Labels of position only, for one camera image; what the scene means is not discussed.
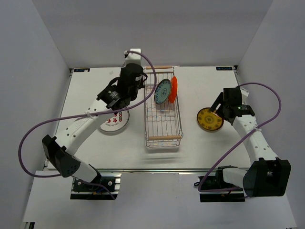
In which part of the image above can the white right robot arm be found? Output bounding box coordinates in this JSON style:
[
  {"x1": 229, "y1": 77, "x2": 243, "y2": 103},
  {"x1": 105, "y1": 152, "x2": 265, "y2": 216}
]
[{"x1": 211, "y1": 87, "x2": 291, "y2": 197}]

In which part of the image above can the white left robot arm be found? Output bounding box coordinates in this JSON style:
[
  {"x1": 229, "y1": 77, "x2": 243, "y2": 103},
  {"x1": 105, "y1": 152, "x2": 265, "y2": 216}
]
[{"x1": 42, "y1": 63, "x2": 147, "y2": 190}]

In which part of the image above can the metal wire dish rack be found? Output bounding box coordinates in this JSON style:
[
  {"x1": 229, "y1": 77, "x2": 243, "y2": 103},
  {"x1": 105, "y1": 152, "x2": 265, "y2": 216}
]
[{"x1": 144, "y1": 67, "x2": 183, "y2": 150}]

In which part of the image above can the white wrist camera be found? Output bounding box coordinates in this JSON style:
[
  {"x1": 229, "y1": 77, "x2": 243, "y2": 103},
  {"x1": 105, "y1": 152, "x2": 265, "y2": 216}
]
[
  {"x1": 240, "y1": 87, "x2": 249, "y2": 101},
  {"x1": 123, "y1": 50, "x2": 142, "y2": 67}
]

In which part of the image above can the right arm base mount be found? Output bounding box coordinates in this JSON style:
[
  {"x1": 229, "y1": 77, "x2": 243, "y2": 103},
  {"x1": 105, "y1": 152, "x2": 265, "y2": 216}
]
[{"x1": 200, "y1": 166, "x2": 245, "y2": 203}]

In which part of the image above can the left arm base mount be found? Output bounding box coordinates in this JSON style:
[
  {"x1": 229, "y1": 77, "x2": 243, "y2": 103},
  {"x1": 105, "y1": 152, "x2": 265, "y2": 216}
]
[{"x1": 70, "y1": 174, "x2": 121, "y2": 200}]

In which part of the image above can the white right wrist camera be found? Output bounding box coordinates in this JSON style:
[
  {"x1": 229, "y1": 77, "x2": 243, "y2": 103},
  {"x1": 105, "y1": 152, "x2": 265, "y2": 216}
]
[{"x1": 240, "y1": 87, "x2": 249, "y2": 101}]

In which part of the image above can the orange plastic plate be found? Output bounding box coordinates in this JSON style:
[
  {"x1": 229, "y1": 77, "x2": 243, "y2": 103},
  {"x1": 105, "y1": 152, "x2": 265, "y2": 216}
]
[{"x1": 168, "y1": 76, "x2": 178, "y2": 103}]

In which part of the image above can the yellow patterned plate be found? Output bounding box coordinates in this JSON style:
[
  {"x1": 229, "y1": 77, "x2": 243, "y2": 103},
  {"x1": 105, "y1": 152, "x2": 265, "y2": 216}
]
[{"x1": 196, "y1": 107, "x2": 224, "y2": 132}]

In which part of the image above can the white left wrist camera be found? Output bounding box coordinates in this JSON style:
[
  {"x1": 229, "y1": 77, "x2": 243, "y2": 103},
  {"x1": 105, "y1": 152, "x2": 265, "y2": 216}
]
[{"x1": 123, "y1": 50, "x2": 142, "y2": 67}]

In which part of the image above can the blue patterned plate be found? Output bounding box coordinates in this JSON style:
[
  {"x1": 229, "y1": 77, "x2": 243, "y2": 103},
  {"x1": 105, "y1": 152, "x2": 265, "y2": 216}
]
[{"x1": 154, "y1": 79, "x2": 171, "y2": 104}]

